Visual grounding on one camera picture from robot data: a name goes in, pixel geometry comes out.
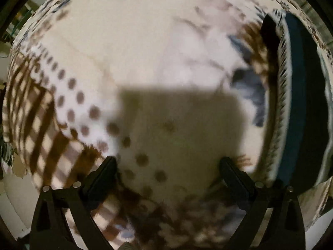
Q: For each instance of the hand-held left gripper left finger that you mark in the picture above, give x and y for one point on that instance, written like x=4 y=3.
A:
x=104 y=178

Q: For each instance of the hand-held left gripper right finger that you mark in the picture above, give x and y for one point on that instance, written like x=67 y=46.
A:
x=232 y=181

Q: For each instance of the floral blanket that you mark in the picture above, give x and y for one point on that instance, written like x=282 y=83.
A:
x=145 y=57

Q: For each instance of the green metal rack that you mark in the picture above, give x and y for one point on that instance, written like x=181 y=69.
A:
x=23 y=18

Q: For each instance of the striped knit sweater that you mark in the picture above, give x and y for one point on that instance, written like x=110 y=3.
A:
x=308 y=109

